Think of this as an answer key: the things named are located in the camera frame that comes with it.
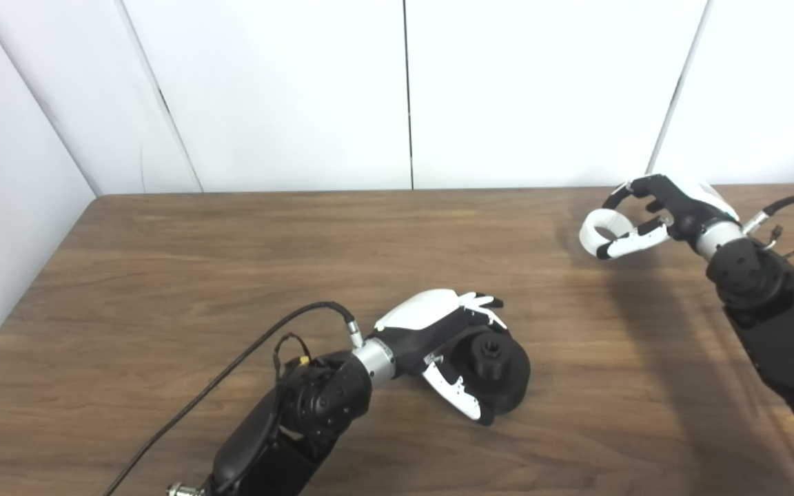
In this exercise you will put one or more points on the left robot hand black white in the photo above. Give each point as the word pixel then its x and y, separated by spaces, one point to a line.
pixel 418 331

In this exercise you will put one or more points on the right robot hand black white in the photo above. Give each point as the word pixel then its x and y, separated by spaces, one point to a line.
pixel 693 207

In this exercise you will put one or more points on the round black plastic part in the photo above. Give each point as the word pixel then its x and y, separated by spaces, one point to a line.
pixel 511 379

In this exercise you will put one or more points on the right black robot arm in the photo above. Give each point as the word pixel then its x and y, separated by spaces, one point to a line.
pixel 776 317

